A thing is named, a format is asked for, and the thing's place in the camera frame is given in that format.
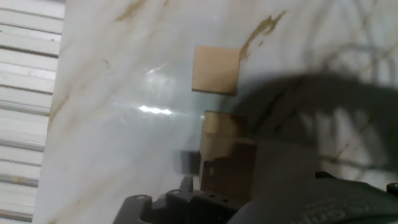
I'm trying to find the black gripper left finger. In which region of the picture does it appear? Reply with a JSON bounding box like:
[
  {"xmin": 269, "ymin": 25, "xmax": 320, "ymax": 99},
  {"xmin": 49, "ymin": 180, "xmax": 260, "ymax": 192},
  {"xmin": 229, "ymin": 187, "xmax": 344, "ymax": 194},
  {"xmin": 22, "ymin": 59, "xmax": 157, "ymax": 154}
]
[{"xmin": 112, "ymin": 176, "xmax": 246, "ymax": 224}]

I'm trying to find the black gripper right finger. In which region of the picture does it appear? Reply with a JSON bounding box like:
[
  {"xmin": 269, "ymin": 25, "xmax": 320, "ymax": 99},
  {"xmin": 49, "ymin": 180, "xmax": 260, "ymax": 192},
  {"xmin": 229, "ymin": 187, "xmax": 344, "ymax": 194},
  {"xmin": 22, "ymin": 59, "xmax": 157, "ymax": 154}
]
[{"xmin": 314, "ymin": 170, "xmax": 338, "ymax": 181}]

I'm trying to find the medium light wooden cube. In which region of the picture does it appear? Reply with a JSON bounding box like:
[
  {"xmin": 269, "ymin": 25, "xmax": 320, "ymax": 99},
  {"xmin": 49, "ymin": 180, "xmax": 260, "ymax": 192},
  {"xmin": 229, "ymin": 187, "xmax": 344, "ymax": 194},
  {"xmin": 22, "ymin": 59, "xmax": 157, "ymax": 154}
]
[
  {"xmin": 198, "ymin": 133, "xmax": 258, "ymax": 202},
  {"xmin": 191, "ymin": 45, "xmax": 241, "ymax": 96},
  {"xmin": 201, "ymin": 110, "xmax": 250, "ymax": 139}
]

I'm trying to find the white marble pattern sheet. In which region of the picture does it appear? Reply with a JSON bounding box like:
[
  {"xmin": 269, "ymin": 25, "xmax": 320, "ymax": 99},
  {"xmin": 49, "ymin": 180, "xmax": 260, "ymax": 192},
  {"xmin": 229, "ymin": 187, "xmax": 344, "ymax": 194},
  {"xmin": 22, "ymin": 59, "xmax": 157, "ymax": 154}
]
[{"xmin": 32, "ymin": 0, "xmax": 398, "ymax": 224}]

